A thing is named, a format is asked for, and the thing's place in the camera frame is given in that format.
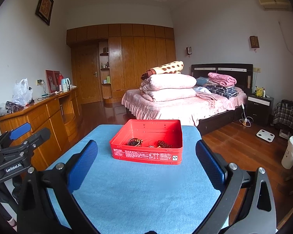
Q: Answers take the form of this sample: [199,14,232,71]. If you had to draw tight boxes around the wall air conditioner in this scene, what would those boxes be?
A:
[257,0,292,11]

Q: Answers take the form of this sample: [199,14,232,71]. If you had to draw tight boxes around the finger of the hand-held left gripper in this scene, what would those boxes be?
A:
[5,127,51,160]
[0,122,32,149]

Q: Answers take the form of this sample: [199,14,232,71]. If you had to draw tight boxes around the white plastic bag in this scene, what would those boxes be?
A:
[12,78,33,106]

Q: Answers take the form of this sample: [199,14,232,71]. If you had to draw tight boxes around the white bathroom scale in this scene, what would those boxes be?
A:
[256,129,276,144]

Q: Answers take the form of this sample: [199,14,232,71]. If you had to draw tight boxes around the folded plaid clothes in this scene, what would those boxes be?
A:
[205,85,238,99]

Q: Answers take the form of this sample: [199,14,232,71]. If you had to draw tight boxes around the wooden door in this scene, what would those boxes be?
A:
[72,46,101,104]

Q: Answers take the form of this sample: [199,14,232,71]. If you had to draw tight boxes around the folded pink quilt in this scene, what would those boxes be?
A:
[140,74,198,102]

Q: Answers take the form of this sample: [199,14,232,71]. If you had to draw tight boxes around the light blue electric kettle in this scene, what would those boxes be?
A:
[62,77,72,92]

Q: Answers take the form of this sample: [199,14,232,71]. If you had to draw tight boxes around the dark red bead bracelet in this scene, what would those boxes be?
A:
[157,140,173,149]

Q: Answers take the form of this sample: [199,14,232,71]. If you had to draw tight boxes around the blue table cloth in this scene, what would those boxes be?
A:
[45,124,231,234]

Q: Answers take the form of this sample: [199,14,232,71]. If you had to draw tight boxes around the black framed wall picture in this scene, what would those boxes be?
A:
[35,0,54,26]

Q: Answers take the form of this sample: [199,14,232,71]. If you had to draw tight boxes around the light blue pillow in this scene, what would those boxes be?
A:
[195,77,210,87]

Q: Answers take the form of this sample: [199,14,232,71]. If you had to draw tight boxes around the hanging white cable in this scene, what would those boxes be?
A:
[278,22,293,58]

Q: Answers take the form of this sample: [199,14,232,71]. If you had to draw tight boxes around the wooden sideboard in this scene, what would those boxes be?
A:
[0,88,82,171]

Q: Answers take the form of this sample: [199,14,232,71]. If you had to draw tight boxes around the pink fringed towel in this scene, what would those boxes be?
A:
[195,86,216,108]

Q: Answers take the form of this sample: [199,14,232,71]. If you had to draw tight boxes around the dark wooden headboard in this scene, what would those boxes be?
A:
[191,64,254,89]

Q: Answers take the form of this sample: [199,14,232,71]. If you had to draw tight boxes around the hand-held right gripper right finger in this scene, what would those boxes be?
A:
[195,140,277,234]

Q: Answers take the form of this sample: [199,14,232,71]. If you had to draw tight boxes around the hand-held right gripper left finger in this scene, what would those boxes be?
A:
[16,140,98,234]

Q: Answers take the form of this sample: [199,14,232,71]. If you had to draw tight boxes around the white waste bin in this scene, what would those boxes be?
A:
[281,136,293,170]

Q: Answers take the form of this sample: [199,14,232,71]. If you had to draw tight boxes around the dark patterned cloth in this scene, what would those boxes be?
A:
[5,101,25,112]

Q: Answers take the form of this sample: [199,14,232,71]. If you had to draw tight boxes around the folded pink blanket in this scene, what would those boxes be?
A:
[207,72,237,87]

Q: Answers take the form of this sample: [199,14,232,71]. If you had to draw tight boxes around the red tin box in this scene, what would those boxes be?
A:
[109,119,183,165]

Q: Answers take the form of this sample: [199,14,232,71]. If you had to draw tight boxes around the red framed picture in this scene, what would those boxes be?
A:
[46,70,61,93]

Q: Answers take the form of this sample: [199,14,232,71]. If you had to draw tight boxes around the wooden wardrobe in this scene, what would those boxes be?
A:
[66,24,175,104]

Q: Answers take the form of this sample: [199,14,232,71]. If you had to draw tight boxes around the spotted cream blanket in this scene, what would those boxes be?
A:
[141,61,184,80]

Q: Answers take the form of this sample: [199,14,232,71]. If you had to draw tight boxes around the power strip with white cables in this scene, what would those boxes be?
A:
[239,104,253,127]

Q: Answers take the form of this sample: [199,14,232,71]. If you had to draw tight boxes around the dark nightstand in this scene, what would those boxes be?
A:
[247,95,274,127]

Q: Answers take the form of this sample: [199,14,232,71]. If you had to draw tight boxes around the bed with pink bedspread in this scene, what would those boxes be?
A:
[121,85,247,136]

